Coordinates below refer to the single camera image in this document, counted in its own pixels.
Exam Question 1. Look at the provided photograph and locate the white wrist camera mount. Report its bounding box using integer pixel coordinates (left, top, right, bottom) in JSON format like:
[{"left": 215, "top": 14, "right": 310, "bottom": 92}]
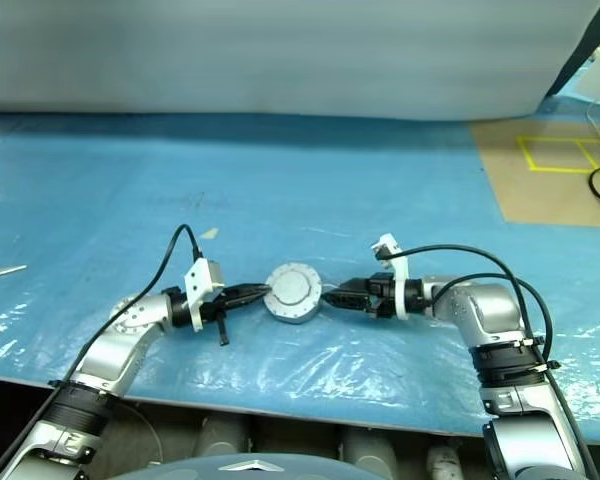
[
  {"left": 182, "top": 258, "right": 226, "bottom": 332},
  {"left": 371, "top": 232, "right": 411, "bottom": 321}
]

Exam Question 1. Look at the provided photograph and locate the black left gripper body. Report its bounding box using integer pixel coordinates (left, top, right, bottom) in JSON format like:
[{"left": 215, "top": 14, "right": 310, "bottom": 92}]
[{"left": 202, "top": 285, "right": 231, "bottom": 348}]

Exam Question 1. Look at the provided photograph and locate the blue plastic table cover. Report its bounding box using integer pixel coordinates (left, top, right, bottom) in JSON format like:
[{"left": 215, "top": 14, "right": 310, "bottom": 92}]
[{"left": 0, "top": 94, "right": 600, "bottom": 444}]

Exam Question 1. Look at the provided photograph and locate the brown cardboard sheet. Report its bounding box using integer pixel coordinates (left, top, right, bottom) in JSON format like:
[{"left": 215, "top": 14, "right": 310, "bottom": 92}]
[{"left": 469, "top": 119, "right": 600, "bottom": 229}]

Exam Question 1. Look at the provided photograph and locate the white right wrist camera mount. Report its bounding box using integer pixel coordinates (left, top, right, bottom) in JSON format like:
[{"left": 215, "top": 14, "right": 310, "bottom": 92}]
[{"left": 371, "top": 232, "right": 411, "bottom": 321}]

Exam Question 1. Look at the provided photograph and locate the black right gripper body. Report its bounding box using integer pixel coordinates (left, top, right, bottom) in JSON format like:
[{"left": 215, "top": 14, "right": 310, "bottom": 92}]
[{"left": 367, "top": 272, "right": 399, "bottom": 321}]

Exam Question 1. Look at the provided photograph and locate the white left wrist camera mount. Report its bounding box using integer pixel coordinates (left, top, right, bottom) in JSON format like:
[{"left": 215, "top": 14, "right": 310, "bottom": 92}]
[{"left": 182, "top": 258, "right": 226, "bottom": 332}]

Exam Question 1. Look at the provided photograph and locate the grey motor lid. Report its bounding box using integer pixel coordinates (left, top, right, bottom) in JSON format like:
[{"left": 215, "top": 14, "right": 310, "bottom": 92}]
[{"left": 263, "top": 262, "right": 324, "bottom": 314}]

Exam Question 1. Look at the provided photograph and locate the grey rounded cover with emblem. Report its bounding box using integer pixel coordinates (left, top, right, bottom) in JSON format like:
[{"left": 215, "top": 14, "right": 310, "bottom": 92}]
[{"left": 164, "top": 453, "right": 416, "bottom": 480}]

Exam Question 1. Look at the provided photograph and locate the small grey rounded cylinder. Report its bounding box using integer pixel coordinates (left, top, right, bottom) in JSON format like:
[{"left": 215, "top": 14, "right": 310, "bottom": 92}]
[{"left": 426, "top": 444, "right": 464, "bottom": 479}]

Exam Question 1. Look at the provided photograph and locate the white backdrop board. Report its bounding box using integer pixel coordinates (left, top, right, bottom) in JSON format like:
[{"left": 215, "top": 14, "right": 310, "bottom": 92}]
[{"left": 0, "top": 0, "right": 600, "bottom": 124}]

